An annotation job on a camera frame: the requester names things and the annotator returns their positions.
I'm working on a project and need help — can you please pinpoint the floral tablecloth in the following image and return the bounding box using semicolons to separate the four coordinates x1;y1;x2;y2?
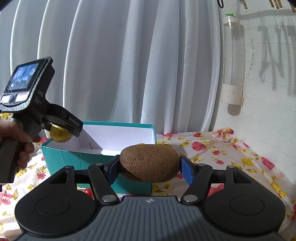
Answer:
1;128;295;240

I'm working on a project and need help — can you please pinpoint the brown kiwi fruit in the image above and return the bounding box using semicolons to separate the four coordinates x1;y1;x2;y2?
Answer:
119;144;181;183

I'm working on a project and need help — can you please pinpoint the teal cardboard box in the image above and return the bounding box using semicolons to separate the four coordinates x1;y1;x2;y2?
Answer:
41;120;157;196

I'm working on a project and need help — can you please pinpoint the person's left hand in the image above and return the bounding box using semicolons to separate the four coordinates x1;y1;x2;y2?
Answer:
1;120;41;169

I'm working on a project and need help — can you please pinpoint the red cherry tomato on cloth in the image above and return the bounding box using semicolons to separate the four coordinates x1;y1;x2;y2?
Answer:
83;188;94;199

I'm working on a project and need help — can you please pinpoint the yellow-green pear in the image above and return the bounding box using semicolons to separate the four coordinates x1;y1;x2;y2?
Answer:
50;125;73;143

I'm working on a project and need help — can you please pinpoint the white curtain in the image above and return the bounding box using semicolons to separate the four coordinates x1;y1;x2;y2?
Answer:
1;1;220;134

